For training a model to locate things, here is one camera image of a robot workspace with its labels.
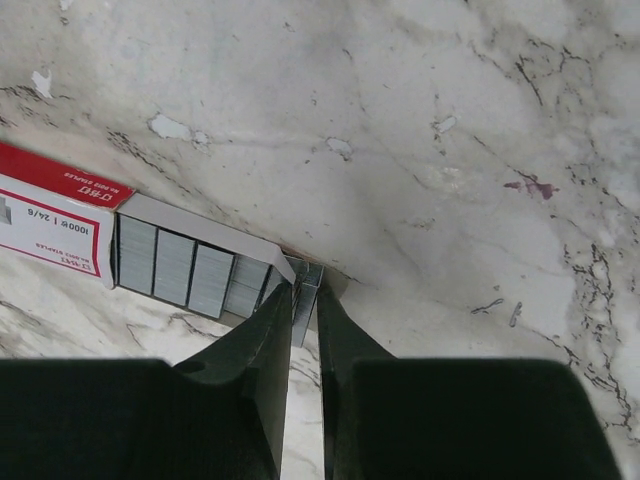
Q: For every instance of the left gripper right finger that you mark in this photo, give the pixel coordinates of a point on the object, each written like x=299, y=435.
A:
x=450, y=418

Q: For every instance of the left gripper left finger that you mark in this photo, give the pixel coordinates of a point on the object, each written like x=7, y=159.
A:
x=218, y=414

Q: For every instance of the grey staple strip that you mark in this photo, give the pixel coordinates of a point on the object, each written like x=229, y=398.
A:
x=309, y=277

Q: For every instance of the red white staple box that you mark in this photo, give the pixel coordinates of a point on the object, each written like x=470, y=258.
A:
x=102, y=229

